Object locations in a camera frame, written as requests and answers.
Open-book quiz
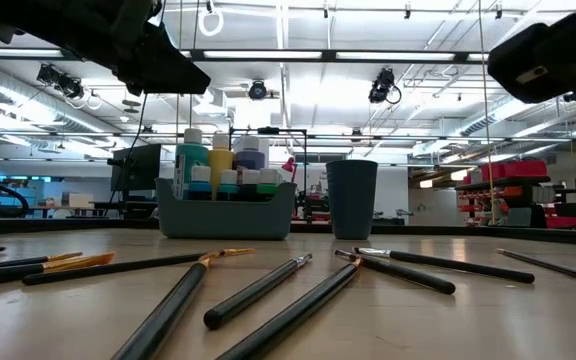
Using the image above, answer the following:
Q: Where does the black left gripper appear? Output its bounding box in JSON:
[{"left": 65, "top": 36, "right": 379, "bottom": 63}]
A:
[{"left": 0, "top": 0, "right": 213, "bottom": 97}]

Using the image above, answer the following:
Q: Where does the large teal paint bottle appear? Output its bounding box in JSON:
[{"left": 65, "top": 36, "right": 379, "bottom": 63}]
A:
[{"left": 174, "top": 127, "right": 210, "bottom": 201}]

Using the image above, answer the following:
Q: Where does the large yellow paint bottle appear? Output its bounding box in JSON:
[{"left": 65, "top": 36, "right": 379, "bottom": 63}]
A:
[{"left": 206, "top": 133, "right": 237, "bottom": 189}]

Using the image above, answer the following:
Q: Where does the small light blue paint bottle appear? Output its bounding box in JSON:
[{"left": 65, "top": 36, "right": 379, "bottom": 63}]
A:
[{"left": 187, "top": 164, "right": 214, "bottom": 201}]

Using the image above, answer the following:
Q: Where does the large purple paint bottle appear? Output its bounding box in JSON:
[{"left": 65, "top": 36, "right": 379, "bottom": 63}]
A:
[{"left": 234, "top": 135, "right": 268, "bottom": 172}]

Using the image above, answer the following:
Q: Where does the small teal paint bottle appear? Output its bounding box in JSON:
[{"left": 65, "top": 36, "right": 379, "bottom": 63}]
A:
[{"left": 217, "top": 168, "right": 240, "bottom": 200}]

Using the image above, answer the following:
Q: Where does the small dark paint bottle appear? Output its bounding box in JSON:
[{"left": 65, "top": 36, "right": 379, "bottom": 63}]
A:
[{"left": 240, "top": 168, "right": 262, "bottom": 200}]

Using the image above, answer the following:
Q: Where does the small green paint bottle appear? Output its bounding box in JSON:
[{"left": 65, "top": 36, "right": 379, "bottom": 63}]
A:
[{"left": 257, "top": 167, "right": 282, "bottom": 197}]

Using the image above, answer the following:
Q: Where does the thin black paintbrush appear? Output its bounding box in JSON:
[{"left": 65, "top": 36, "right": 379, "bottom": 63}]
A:
[{"left": 495, "top": 247, "right": 576, "bottom": 280}]

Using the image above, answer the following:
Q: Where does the long paintbrush gold ferrule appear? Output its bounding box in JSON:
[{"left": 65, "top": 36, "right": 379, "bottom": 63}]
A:
[{"left": 21, "top": 247, "right": 257, "bottom": 287}]

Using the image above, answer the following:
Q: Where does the dark teal plastic cup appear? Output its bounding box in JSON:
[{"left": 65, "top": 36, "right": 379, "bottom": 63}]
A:
[{"left": 325, "top": 159, "right": 379, "bottom": 241}]

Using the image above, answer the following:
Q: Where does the orange-bristle paintbrush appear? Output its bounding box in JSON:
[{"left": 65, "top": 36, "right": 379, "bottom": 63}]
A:
[
  {"left": 111, "top": 257, "right": 214, "bottom": 360},
  {"left": 0, "top": 251, "right": 118, "bottom": 290}
]

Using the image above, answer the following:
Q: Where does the black monitor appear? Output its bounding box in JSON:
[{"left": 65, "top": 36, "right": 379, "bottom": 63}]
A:
[{"left": 109, "top": 143, "right": 163, "bottom": 193}]

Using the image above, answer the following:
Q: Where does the shelf with red bins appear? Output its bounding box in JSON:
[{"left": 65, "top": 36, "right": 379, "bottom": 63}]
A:
[{"left": 455, "top": 159, "right": 576, "bottom": 230}]

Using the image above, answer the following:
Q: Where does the small red object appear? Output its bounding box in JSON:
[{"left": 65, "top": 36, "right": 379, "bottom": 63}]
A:
[{"left": 281, "top": 156, "right": 298, "bottom": 184}]

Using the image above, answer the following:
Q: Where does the teal plastic storage bin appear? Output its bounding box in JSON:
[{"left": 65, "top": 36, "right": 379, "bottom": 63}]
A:
[{"left": 155, "top": 177, "right": 298, "bottom": 241}]

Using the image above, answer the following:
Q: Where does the black overhead crossbar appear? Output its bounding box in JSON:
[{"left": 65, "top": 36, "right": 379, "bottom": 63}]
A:
[{"left": 0, "top": 46, "right": 492, "bottom": 64}]

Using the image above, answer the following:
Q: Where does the white hanging ring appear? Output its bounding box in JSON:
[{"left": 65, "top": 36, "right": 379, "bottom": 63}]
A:
[{"left": 197, "top": 7, "right": 225, "bottom": 38}]

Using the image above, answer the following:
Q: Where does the black overhead camera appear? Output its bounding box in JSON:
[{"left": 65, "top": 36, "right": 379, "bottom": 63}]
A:
[{"left": 247, "top": 78, "right": 269, "bottom": 101}]

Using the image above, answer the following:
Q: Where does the thin hanging cord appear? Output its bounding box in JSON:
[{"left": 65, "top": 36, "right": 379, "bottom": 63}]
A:
[{"left": 477, "top": 0, "right": 497, "bottom": 225}]

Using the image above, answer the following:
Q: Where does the black ceiling-hung camera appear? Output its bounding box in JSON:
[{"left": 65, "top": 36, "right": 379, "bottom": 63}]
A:
[{"left": 36, "top": 63, "right": 87, "bottom": 101}]

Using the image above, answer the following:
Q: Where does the black stand frame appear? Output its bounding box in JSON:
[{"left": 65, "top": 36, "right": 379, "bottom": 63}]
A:
[{"left": 226, "top": 127, "right": 309, "bottom": 211}]

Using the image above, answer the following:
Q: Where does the black hanging camera with cable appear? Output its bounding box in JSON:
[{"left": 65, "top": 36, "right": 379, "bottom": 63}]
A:
[{"left": 367, "top": 67, "right": 403, "bottom": 105}]

